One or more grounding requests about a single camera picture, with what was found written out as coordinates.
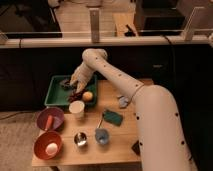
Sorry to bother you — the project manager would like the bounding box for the purple bowl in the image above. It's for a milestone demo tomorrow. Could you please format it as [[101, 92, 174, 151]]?
[[36, 107, 64, 131]]

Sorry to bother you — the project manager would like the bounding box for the small metal cup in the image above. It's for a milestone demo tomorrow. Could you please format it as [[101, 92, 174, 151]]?
[[74, 132, 87, 147]]

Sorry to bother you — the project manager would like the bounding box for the green sponge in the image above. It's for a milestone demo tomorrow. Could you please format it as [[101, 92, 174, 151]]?
[[103, 110, 123, 126]]

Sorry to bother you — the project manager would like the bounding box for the black rectangular block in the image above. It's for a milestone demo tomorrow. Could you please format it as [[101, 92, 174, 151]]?
[[131, 141, 140, 156]]

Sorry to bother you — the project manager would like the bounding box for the white egg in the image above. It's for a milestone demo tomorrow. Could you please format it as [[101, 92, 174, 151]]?
[[45, 143, 58, 155]]

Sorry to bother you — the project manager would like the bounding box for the white horizontal rail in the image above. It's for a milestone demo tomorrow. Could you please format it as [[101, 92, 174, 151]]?
[[0, 35, 210, 49]]

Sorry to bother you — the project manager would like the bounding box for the white vertical post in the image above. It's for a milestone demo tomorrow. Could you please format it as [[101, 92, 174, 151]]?
[[89, 8, 100, 43]]

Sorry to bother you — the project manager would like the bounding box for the orange apple fruit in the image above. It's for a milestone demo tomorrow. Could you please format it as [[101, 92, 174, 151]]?
[[82, 91, 93, 102]]

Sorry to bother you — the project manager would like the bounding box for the blue plastic cup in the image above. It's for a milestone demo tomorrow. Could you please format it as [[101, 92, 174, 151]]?
[[95, 128, 109, 145]]

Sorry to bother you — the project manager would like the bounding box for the red bowl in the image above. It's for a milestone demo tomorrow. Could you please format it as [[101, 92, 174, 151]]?
[[34, 131, 62, 160]]

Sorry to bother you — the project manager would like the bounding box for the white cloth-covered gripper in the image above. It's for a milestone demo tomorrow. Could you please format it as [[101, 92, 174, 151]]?
[[70, 62, 94, 93]]

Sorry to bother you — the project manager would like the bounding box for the white paper cup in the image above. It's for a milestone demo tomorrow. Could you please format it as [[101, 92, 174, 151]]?
[[69, 100, 85, 119]]

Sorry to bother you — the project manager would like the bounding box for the orange carrot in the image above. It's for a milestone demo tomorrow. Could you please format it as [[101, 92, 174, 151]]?
[[45, 115, 53, 131]]

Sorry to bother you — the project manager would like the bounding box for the white slanted post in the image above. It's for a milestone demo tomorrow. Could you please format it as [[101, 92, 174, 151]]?
[[182, 6, 205, 41]]

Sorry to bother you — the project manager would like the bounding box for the dark eggplant toy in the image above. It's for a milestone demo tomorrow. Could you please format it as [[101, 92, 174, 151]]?
[[59, 79, 73, 90]]

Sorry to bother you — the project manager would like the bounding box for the green plastic tray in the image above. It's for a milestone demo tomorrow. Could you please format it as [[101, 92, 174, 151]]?
[[44, 74, 98, 107]]

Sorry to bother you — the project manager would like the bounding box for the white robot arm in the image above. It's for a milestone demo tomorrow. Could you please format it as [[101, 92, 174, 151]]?
[[70, 48, 191, 171]]

